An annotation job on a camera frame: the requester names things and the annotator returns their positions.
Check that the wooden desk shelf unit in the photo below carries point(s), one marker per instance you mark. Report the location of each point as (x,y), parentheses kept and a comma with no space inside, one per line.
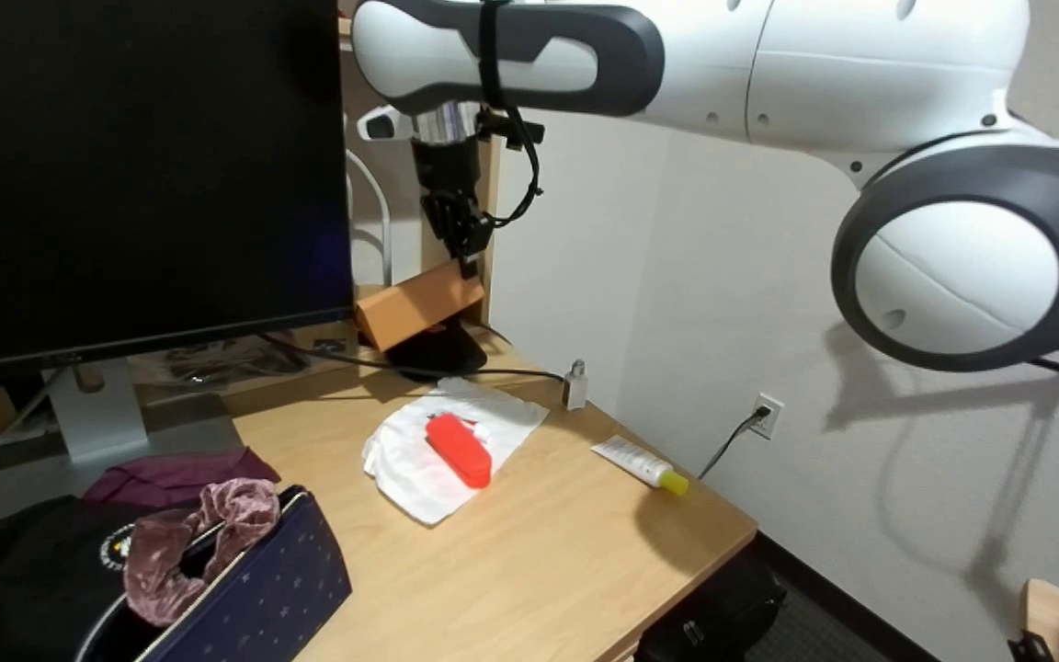
(405,222)

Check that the black backpack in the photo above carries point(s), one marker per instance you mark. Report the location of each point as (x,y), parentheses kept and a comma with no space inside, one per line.
(715,619)

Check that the black fabric bag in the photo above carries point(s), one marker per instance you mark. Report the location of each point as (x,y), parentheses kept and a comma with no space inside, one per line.
(28,574)

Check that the black computer monitor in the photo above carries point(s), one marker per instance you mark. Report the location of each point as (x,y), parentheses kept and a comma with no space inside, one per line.
(137,169)

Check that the white wall outlet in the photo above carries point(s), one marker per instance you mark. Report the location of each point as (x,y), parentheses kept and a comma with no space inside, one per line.
(773,424)

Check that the red plastic object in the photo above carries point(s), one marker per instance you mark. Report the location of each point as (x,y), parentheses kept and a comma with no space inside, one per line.
(458,449)

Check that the pink velvet scrunchie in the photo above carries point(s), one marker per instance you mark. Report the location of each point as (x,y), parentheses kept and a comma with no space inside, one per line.
(166,558)

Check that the brown cardboard box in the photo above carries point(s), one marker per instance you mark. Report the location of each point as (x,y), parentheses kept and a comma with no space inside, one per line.
(414,307)

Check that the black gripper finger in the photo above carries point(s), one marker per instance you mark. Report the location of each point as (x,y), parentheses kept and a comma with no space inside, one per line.
(475,239)
(447,222)

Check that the maroon cloth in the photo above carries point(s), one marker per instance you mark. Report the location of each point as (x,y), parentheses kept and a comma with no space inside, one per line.
(172,474)

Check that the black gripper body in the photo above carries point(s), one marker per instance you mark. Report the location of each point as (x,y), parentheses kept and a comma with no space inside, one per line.
(449,167)

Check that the white cloth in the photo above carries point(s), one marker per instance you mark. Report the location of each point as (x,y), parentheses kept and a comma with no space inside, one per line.
(405,474)

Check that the white tube yellow cap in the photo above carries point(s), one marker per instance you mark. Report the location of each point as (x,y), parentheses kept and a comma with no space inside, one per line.
(625,459)

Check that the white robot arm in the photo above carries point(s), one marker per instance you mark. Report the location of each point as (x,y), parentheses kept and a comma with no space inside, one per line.
(871,60)

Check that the navy dotted pouch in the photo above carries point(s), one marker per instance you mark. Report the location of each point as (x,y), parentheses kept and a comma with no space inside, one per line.
(274,589)

